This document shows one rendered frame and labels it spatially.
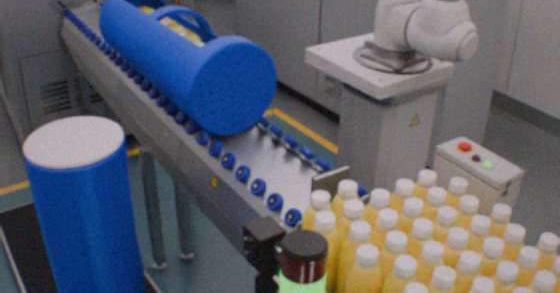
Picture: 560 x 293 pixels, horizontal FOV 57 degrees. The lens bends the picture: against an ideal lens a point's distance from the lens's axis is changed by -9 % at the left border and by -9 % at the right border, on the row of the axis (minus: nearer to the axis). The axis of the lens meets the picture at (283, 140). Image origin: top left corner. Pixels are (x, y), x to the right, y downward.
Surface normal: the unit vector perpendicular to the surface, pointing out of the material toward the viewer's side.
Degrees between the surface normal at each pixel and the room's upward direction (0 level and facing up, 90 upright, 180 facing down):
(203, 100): 90
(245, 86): 90
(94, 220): 90
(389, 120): 90
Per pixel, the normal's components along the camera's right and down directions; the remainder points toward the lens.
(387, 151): -0.16, 0.47
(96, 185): 0.64, 0.38
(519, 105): -0.78, 0.04
